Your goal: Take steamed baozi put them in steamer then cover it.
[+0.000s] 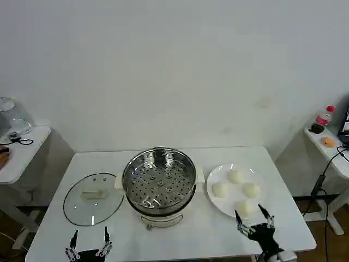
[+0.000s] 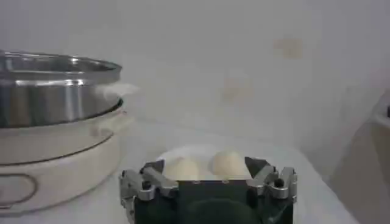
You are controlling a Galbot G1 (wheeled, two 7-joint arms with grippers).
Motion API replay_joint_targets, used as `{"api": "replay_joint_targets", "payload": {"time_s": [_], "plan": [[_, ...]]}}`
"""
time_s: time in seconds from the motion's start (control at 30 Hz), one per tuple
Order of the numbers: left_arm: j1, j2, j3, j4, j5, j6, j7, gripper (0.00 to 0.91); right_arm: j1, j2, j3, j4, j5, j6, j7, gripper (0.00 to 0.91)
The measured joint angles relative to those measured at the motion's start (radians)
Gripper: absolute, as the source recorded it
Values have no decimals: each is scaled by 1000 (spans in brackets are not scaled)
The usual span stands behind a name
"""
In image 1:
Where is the black power cable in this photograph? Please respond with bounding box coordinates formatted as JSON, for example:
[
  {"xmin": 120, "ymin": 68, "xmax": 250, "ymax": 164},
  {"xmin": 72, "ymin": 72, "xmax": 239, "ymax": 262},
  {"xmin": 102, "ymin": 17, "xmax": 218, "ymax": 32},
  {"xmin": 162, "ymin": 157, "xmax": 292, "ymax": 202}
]
[{"xmin": 301, "ymin": 146, "xmax": 349, "ymax": 218}]

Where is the white round plate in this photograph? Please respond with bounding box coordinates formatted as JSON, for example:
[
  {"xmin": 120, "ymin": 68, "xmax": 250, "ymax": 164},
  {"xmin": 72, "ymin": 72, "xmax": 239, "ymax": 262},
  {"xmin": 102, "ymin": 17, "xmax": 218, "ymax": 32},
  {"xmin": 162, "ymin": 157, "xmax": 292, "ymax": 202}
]
[{"xmin": 206, "ymin": 163, "xmax": 266, "ymax": 218}]

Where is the white steamed bun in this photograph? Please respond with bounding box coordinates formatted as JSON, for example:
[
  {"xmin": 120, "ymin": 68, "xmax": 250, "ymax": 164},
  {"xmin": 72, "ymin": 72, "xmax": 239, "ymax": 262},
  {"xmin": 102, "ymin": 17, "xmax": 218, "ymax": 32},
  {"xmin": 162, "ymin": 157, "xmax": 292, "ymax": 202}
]
[
  {"xmin": 212, "ymin": 182, "xmax": 230, "ymax": 198},
  {"xmin": 234, "ymin": 200, "xmax": 258, "ymax": 219},
  {"xmin": 242, "ymin": 182, "xmax": 261, "ymax": 198},
  {"xmin": 227, "ymin": 169, "xmax": 244, "ymax": 184}
]

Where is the white side table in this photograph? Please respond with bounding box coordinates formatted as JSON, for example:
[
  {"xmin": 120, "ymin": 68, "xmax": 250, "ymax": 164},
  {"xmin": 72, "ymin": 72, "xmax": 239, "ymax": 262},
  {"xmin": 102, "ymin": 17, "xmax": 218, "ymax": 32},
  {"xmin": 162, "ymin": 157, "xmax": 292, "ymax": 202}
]
[
  {"xmin": 0, "ymin": 125, "xmax": 52, "ymax": 235},
  {"xmin": 304, "ymin": 127, "xmax": 349, "ymax": 235}
]

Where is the round glass lid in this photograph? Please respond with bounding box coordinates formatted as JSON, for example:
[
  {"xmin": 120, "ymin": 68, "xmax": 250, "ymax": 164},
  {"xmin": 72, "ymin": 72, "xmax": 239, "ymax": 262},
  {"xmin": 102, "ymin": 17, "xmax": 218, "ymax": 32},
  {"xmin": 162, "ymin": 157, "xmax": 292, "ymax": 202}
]
[{"xmin": 63, "ymin": 172, "xmax": 124, "ymax": 227}]

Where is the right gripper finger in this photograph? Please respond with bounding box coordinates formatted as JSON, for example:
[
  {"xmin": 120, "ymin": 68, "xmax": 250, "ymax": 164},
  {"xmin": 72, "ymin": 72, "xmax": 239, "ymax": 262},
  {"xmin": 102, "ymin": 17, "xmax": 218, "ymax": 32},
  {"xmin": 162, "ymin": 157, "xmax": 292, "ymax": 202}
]
[
  {"xmin": 234, "ymin": 209, "xmax": 252, "ymax": 237},
  {"xmin": 257, "ymin": 203, "xmax": 275, "ymax": 233}
]

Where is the steel steamer pot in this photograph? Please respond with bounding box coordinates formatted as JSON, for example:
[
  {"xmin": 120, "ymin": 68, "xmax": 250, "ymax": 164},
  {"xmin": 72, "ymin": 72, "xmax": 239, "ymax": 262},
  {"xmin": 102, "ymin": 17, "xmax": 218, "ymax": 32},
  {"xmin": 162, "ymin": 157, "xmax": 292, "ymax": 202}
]
[{"xmin": 122, "ymin": 147, "xmax": 197, "ymax": 216}]

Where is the clear glass jar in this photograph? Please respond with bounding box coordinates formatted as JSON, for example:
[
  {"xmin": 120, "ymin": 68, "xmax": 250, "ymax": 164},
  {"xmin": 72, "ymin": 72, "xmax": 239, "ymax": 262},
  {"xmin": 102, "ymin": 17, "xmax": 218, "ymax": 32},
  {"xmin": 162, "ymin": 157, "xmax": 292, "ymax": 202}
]
[{"xmin": 0, "ymin": 97, "xmax": 33, "ymax": 137}]

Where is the red capped plastic bottle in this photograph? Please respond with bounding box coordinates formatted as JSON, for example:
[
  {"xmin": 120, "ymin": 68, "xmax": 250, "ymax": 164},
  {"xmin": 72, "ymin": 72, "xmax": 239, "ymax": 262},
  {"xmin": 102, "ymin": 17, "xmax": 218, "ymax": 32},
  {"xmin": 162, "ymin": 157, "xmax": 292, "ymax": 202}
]
[{"xmin": 315, "ymin": 105, "xmax": 336, "ymax": 127}]

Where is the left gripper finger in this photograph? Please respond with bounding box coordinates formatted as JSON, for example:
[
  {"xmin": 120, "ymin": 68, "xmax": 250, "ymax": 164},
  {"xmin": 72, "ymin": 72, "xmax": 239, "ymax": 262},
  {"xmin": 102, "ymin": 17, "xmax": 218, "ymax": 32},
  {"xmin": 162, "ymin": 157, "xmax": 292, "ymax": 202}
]
[
  {"xmin": 64, "ymin": 229, "xmax": 80, "ymax": 260},
  {"xmin": 95, "ymin": 226, "xmax": 113, "ymax": 258}
]

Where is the black laptop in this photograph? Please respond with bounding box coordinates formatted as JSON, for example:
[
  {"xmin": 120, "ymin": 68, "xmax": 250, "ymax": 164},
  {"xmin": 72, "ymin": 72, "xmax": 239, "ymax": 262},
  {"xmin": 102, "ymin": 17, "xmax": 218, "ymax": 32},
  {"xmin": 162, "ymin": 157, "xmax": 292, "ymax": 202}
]
[{"xmin": 338, "ymin": 94, "xmax": 349, "ymax": 144}]

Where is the thin black cable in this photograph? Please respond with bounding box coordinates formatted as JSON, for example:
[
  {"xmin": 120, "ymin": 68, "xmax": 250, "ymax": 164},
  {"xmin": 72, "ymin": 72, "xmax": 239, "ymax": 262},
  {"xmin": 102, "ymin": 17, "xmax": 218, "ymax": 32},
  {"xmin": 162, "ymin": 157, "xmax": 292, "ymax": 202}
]
[{"xmin": 1, "ymin": 132, "xmax": 34, "ymax": 145}]

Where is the orange brown item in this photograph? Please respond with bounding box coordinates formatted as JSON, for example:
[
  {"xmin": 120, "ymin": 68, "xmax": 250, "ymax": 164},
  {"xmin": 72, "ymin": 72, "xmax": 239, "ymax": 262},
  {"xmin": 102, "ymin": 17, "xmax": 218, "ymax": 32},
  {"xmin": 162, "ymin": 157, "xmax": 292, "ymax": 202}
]
[{"xmin": 0, "ymin": 146, "xmax": 13, "ymax": 168}]

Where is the steel wire loop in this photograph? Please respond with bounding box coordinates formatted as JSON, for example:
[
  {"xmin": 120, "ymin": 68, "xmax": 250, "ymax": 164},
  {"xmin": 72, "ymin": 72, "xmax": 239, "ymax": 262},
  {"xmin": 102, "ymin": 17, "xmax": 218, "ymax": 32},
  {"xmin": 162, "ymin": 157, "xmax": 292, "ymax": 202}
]
[{"xmin": 141, "ymin": 214, "xmax": 184, "ymax": 230}]

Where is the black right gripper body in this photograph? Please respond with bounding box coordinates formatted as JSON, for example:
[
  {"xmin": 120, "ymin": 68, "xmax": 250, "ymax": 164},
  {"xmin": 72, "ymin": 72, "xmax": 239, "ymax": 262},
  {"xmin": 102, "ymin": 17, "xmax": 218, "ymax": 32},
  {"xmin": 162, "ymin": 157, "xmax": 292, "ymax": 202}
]
[{"xmin": 246, "ymin": 222, "xmax": 285, "ymax": 254}]

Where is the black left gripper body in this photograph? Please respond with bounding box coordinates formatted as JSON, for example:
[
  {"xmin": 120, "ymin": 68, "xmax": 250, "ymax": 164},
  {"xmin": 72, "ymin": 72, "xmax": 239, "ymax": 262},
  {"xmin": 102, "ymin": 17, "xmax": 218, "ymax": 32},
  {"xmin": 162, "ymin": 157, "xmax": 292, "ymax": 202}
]
[{"xmin": 77, "ymin": 248, "xmax": 103, "ymax": 262}]

